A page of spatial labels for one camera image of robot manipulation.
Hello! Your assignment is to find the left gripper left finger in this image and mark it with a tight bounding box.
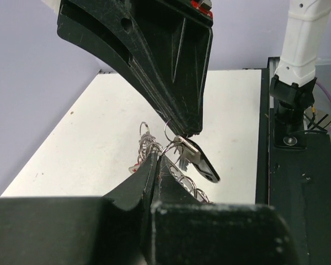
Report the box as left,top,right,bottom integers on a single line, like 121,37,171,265
103,153,158,211

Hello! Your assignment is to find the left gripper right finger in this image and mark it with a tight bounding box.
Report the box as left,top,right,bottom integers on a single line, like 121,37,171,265
153,156,200,204

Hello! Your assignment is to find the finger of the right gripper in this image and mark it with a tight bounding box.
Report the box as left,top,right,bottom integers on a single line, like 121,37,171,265
121,1,213,136
57,1,182,130

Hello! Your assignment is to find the red key tag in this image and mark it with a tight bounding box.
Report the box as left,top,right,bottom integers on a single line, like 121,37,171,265
129,163,140,174

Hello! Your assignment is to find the metal disc keyring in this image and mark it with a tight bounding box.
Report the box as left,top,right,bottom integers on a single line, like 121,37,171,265
129,121,220,204

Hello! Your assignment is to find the black key tag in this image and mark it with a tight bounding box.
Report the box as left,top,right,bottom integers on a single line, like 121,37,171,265
164,118,221,183

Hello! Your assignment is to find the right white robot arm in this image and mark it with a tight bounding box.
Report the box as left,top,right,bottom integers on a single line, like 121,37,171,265
54,0,331,149

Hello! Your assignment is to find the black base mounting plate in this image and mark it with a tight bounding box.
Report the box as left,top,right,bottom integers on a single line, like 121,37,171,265
255,56,331,265

